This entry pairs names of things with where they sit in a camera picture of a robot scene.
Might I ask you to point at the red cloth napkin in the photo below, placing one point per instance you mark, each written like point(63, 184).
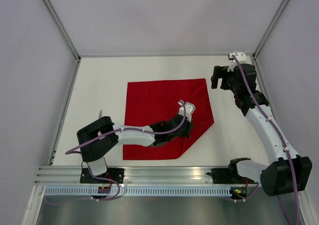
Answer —
point(154, 101)

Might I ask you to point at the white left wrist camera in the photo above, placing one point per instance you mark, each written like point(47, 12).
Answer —
point(186, 109)

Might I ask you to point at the aluminium front rail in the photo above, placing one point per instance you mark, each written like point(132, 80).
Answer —
point(134, 175)

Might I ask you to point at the left aluminium frame post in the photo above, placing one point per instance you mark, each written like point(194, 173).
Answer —
point(62, 31)

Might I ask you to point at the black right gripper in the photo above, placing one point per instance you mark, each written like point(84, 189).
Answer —
point(221, 72)

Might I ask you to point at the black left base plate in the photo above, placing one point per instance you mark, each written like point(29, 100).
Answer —
point(115, 174)

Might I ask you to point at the aluminium frame post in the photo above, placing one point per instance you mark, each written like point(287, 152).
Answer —
point(62, 31)
point(275, 19)

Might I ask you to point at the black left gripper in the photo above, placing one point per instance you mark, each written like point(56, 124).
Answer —
point(187, 132)

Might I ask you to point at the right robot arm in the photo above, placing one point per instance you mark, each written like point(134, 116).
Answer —
point(287, 170)

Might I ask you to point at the white slotted cable duct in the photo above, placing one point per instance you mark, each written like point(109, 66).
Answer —
point(139, 191)

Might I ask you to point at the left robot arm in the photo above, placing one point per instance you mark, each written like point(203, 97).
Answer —
point(102, 135)

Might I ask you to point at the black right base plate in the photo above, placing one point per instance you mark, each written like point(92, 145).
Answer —
point(225, 176)

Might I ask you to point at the right aluminium frame post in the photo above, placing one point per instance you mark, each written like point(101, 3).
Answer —
point(275, 19)

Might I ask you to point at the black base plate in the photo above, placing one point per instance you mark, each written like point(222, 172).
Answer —
point(225, 176)
point(115, 174)

